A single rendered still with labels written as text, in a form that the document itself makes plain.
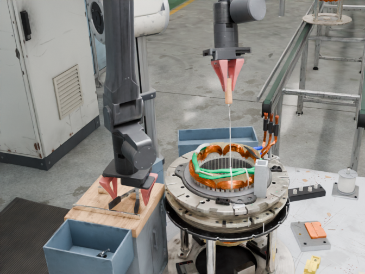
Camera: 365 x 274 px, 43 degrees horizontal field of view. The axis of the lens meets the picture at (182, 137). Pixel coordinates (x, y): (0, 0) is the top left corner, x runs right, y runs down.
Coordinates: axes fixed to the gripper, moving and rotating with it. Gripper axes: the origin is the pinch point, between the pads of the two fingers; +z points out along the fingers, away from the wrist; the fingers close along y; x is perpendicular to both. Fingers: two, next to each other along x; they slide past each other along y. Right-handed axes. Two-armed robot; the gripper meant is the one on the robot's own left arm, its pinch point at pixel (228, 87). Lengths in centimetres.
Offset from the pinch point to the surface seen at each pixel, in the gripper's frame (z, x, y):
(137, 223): 30.4, 1.2, -23.7
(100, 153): 47, 259, -16
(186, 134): 14.7, 42.7, -0.4
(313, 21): -46, 241, 159
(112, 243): 35.2, 3.7, -29.5
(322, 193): 40, 40, 47
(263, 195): 25.9, -3.8, 6.2
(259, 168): 18.8, -5.9, 4.6
